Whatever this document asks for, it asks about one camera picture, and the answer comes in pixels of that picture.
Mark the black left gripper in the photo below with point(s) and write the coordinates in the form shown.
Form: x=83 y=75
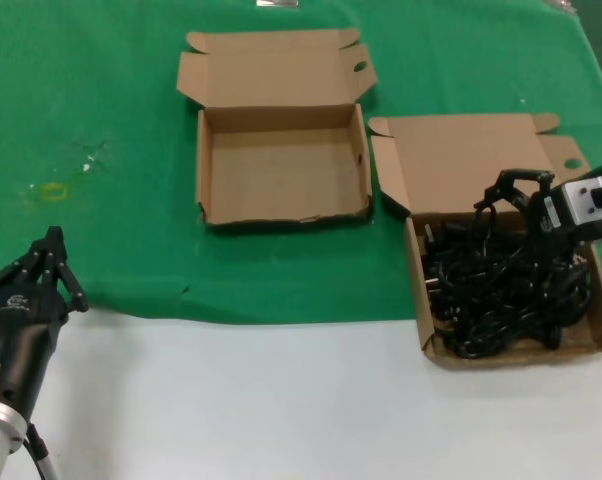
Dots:
x=21 y=330

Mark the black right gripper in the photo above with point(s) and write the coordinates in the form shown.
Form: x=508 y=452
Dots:
x=561 y=239

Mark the intact open cardboard box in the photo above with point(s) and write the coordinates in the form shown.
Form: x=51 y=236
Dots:
x=456 y=150

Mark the cardboard box with torn corner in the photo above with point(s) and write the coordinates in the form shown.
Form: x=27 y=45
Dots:
x=281 y=180

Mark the small silver hardware bag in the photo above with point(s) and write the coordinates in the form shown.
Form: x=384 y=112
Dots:
x=561 y=5

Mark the green table cloth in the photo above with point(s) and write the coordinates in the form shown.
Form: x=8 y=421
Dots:
x=81 y=75

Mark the small silver metal part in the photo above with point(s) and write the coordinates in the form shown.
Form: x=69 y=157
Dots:
x=277 y=3

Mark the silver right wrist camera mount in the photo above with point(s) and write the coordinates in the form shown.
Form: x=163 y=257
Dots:
x=581 y=200

